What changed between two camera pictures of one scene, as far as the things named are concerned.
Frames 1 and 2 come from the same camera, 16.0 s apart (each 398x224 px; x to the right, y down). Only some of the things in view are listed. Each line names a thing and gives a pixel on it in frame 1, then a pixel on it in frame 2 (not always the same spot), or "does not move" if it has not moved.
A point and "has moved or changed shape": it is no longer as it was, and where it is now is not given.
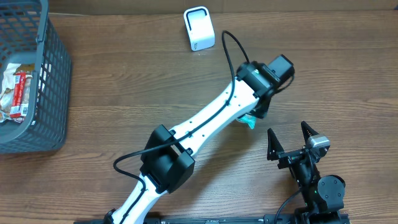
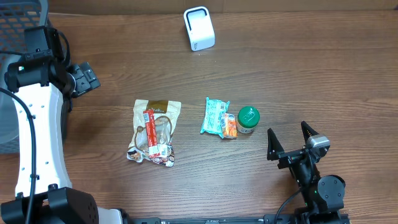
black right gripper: (275, 149) does not move
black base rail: (232, 219) does not move
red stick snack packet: (18, 94) has moved or changed shape
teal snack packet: (249, 119) has moved or changed shape
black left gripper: (261, 106) to (86, 79)
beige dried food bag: (5, 96) has moved or changed shape
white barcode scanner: (199, 27) does not move
